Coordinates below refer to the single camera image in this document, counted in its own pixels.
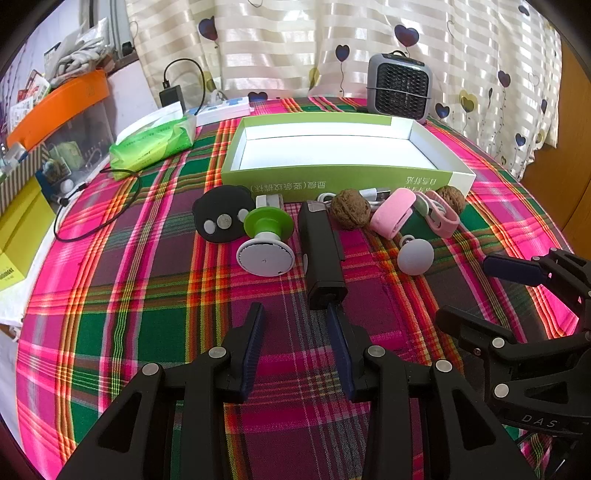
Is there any white power strip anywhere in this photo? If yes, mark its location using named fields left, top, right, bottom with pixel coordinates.
left=194, top=95, right=252, bottom=126

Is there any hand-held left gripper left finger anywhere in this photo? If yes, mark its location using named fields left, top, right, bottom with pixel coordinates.
left=55, top=302, right=266, bottom=480

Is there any small brown walnut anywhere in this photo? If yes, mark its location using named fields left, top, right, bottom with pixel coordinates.
left=436, top=185, right=466, bottom=214

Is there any grey ball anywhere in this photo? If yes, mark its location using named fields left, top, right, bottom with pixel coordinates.
left=398, top=234, right=435, bottom=275

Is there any striped cardboard box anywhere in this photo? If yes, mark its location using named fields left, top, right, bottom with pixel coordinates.
left=0, top=143, right=47, bottom=217

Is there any grey mini heater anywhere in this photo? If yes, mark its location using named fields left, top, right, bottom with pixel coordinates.
left=367, top=51, right=433, bottom=123

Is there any white cloth pile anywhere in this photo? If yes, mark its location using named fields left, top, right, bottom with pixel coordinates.
left=44, top=18, right=114, bottom=88

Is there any green and white suction holder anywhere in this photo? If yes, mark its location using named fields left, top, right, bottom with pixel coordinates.
left=236, top=206, right=296, bottom=278

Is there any thin black cable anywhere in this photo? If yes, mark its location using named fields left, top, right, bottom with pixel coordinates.
left=54, top=168, right=141, bottom=243

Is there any black adapter cable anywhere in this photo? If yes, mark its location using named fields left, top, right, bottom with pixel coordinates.
left=163, top=58, right=206, bottom=114

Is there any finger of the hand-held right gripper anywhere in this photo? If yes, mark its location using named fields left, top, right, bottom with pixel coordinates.
left=482, top=248, right=591, bottom=337
left=436, top=305, right=591, bottom=407

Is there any black power adapter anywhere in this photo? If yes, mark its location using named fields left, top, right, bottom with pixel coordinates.
left=159, top=83, right=185, bottom=112

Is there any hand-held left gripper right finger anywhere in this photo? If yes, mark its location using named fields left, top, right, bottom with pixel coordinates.
left=325, top=305, right=539, bottom=480

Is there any green tissue pack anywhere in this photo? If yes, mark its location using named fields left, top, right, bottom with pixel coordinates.
left=108, top=104, right=198, bottom=174

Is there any pink oval case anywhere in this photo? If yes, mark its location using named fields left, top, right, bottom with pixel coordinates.
left=370, top=190, right=419, bottom=238

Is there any large brown walnut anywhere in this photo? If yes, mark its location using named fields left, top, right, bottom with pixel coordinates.
left=333, top=189, right=372, bottom=229

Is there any striped heart-print curtain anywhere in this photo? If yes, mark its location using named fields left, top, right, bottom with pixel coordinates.
left=124, top=0, right=564, bottom=181

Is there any black bear-shaped pad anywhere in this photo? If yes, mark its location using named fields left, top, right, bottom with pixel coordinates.
left=193, top=185, right=252, bottom=243

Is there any green cardboard box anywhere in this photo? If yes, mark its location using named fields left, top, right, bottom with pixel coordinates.
left=221, top=114, right=477, bottom=204

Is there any orange-lidded storage bin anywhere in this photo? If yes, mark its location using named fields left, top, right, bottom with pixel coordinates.
left=0, top=69, right=116, bottom=185

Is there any wooden furniture panel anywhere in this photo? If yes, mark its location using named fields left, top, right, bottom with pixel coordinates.
left=522, top=41, right=591, bottom=241

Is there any black rectangular device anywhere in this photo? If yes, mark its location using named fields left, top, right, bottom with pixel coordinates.
left=298, top=200, right=348, bottom=310

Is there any yellow box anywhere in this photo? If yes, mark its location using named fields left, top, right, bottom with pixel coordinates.
left=0, top=178, right=47, bottom=291

